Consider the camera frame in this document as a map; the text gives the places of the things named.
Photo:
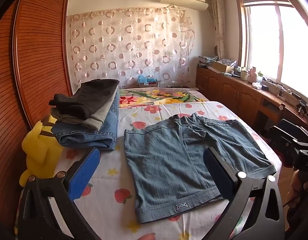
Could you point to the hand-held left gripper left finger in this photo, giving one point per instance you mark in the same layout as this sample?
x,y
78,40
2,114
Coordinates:
x,y
84,175

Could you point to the black folded pants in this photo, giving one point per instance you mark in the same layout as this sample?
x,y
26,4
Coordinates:
x,y
89,97

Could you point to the wooden louvred wardrobe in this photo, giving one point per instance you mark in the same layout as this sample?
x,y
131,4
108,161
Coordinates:
x,y
38,55

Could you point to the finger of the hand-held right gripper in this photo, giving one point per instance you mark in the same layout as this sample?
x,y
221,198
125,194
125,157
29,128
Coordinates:
x,y
284,138
293,125

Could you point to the white round knob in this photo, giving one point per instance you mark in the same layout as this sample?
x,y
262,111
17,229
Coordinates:
x,y
282,106

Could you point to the person's right hand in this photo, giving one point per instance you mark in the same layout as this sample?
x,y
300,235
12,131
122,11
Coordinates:
x,y
296,182

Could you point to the patterned window curtain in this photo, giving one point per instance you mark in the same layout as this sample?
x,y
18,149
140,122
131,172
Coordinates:
x,y
219,25

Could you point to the person's black clothing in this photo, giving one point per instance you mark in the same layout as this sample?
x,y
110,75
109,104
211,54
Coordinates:
x,y
301,221

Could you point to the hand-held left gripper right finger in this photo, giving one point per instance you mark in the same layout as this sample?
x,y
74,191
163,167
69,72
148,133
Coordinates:
x,y
217,175

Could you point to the circle pattern curtain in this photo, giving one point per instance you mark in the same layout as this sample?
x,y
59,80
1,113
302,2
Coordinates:
x,y
131,50

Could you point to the wooden cabinet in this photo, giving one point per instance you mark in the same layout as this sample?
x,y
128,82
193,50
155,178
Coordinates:
x,y
231,92

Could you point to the pile of small boxes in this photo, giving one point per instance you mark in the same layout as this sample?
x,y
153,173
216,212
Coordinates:
x,y
205,61

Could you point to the grey folded pants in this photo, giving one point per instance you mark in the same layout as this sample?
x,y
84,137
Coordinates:
x,y
99,120

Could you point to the white jar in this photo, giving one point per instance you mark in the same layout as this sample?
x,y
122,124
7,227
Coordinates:
x,y
244,74

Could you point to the box with blue bag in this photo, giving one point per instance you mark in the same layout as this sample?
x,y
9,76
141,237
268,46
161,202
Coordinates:
x,y
147,80

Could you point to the pink bottle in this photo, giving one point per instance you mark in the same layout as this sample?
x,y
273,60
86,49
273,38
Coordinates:
x,y
252,75

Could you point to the white air deflector panel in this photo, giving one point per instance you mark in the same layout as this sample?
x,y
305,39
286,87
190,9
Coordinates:
x,y
184,3

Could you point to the white tissue box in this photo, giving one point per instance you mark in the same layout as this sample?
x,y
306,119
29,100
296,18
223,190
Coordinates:
x,y
257,85

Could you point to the floral patterned cloth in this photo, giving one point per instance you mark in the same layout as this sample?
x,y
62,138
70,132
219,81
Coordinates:
x,y
227,61

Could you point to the blue-grey pants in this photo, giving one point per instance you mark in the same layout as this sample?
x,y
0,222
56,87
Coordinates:
x,y
169,160

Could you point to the yellow plush toy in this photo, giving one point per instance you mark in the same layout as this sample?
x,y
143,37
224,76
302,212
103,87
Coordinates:
x,y
38,150

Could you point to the wooden framed window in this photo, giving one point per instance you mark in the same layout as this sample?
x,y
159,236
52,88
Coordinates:
x,y
264,42

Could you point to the stack of folded clothes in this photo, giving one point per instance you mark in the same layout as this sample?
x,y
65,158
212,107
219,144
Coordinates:
x,y
94,138

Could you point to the strawberry print bed sheet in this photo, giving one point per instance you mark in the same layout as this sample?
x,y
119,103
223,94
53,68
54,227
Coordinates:
x,y
106,160

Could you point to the floral blanket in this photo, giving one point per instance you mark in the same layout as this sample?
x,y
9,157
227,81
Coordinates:
x,y
149,96

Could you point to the cardboard box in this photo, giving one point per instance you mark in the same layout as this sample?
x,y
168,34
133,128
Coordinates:
x,y
220,66

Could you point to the small black box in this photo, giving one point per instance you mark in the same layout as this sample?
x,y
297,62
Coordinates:
x,y
265,87

